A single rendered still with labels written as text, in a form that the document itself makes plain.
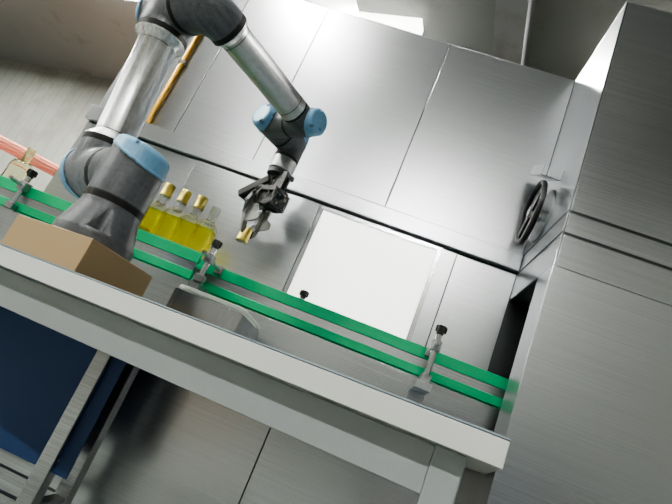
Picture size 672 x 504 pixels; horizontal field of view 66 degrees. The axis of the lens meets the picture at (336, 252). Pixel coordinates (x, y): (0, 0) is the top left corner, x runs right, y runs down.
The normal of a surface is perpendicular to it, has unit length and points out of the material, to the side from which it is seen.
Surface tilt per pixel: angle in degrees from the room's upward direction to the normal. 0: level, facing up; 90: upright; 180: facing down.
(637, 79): 90
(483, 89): 90
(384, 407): 90
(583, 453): 90
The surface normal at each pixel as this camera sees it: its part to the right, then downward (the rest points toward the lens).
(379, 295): -0.03, -0.33
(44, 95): -0.23, -0.40
